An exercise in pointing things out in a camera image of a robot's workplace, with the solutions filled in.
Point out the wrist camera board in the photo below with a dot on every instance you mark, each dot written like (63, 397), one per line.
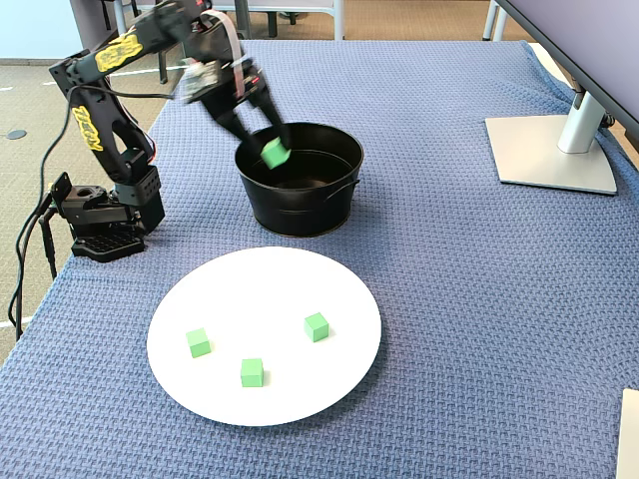
(199, 79)

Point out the black metal bucket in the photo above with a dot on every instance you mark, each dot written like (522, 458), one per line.
(299, 214)

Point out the dark chair leg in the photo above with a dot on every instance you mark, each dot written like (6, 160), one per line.
(272, 22)

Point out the white desk leg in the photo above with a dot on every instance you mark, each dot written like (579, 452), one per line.
(338, 22)

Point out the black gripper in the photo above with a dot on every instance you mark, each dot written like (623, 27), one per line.
(229, 111)

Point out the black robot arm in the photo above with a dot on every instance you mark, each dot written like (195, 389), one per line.
(112, 55)

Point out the gray table leg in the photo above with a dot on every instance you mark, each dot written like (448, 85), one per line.
(494, 22)
(242, 20)

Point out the round floor outlet cover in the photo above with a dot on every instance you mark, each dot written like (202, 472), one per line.
(17, 134)

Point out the silver monitor stand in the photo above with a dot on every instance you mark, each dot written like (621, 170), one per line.
(539, 154)

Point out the white round plate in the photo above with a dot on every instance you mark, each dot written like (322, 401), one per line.
(269, 299)

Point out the green cube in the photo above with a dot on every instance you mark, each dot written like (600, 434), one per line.
(274, 153)
(316, 328)
(198, 344)
(251, 373)

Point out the monitor screen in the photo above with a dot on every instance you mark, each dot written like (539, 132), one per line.
(589, 30)

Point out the white flat board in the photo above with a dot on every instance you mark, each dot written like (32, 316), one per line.
(630, 434)

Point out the blue woven tablecloth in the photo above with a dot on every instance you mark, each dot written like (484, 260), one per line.
(449, 299)

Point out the black table clamp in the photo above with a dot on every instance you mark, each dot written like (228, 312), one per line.
(61, 187)

